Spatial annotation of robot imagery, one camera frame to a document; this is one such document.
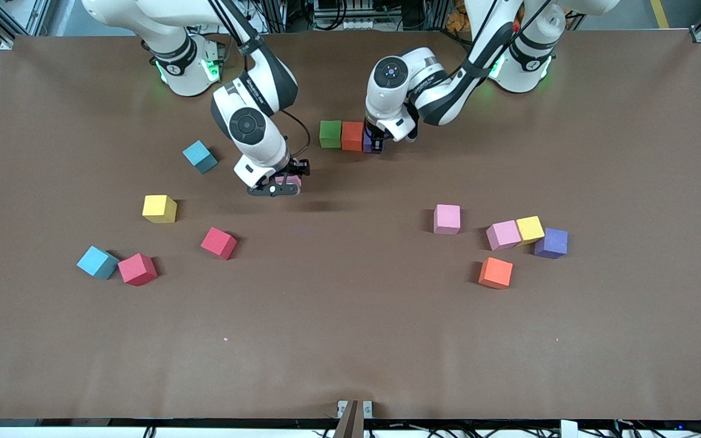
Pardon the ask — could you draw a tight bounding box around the yellow foam cube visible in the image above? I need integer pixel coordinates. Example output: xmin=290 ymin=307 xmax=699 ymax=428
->
xmin=515 ymin=215 xmax=546 ymax=246
xmin=142 ymin=195 xmax=178 ymax=224

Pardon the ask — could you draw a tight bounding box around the red foam cube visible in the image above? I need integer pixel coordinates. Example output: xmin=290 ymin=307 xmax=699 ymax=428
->
xmin=117 ymin=252 xmax=159 ymax=287
xmin=200 ymin=227 xmax=238 ymax=261

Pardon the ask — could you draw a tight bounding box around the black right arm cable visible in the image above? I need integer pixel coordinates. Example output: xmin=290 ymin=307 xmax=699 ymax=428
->
xmin=281 ymin=109 xmax=312 ymax=161

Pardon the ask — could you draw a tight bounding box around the brown table cover sheet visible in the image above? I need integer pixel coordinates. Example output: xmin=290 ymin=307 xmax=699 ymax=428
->
xmin=0 ymin=30 xmax=701 ymax=422

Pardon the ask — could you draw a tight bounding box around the grey metal bracket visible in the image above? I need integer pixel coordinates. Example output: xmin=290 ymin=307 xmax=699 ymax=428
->
xmin=337 ymin=399 xmax=374 ymax=438

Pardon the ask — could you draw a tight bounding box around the green foam cube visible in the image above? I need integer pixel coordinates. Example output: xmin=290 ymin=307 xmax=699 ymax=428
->
xmin=319 ymin=120 xmax=343 ymax=149

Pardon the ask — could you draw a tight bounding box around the orange foam cube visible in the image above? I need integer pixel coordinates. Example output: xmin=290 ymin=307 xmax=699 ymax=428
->
xmin=341 ymin=121 xmax=365 ymax=151
xmin=478 ymin=257 xmax=514 ymax=290

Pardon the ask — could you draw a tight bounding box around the blue foam cube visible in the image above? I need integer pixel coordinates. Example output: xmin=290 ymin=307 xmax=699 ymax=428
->
xmin=76 ymin=245 xmax=120 ymax=281
xmin=182 ymin=139 xmax=219 ymax=175

